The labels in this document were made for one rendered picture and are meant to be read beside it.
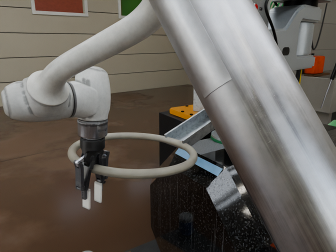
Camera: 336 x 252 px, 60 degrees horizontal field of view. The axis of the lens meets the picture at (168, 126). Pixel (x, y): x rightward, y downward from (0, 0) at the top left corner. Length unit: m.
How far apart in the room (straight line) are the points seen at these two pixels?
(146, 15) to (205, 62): 0.35
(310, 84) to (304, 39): 2.51
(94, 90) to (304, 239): 0.67
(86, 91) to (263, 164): 0.63
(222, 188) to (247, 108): 0.98
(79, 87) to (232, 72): 0.61
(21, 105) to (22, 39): 6.33
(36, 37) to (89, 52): 6.50
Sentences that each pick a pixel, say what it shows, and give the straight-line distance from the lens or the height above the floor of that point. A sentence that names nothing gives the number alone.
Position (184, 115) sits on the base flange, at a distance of 2.31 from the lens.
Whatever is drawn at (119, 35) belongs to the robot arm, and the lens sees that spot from 0.65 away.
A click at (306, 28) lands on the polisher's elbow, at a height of 1.41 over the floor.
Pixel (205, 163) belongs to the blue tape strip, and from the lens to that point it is 1.33.
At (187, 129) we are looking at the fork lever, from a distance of 1.40.
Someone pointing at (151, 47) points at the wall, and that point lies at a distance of 8.46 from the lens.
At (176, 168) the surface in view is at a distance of 0.96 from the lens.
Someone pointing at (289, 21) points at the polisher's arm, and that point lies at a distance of 1.81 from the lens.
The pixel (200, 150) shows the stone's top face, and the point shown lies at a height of 0.83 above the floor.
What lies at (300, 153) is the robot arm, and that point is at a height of 1.24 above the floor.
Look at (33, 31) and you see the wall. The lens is 7.16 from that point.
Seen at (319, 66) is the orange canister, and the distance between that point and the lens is 4.98.
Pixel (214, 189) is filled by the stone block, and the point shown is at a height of 0.74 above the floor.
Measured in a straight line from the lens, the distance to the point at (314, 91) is 4.49.
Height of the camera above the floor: 1.34
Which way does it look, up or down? 16 degrees down
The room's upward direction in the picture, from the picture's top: straight up
